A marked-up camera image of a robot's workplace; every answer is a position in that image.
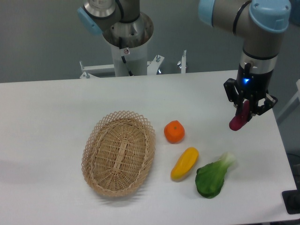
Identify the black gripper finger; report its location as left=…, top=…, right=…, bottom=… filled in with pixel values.
left=224, top=78, right=244, bottom=116
left=245, top=93, right=278, bottom=122

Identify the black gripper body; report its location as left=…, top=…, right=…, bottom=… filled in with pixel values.
left=235, top=65, right=273, bottom=100

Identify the purple sweet potato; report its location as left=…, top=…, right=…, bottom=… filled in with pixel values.
left=229, top=100, right=249, bottom=131

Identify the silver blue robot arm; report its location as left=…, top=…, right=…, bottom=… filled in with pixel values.
left=77, top=0, right=291, bottom=130

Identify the orange tangerine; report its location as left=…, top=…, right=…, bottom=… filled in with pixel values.
left=164, top=120, right=185, bottom=143

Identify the green bok choy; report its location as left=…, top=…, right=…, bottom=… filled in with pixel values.
left=195, top=152, right=236, bottom=199

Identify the black device at edge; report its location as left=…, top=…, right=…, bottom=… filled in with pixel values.
left=282, top=190, right=300, bottom=215

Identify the oval wicker basket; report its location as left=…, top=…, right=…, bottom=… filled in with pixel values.
left=81, top=111, right=156, bottom=197

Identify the white frame at right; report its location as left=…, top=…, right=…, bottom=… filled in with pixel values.
left=276, top=80, right=300, bottom=125

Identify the white metal base frame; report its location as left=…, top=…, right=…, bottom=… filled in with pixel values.
left=79, top=50, right=189, bottom=79

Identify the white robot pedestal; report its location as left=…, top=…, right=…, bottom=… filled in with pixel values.
left=102, top=13, right=155, bottom=77

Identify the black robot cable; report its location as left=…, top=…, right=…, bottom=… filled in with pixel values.
left=118, top=37, right=134, bottom=77

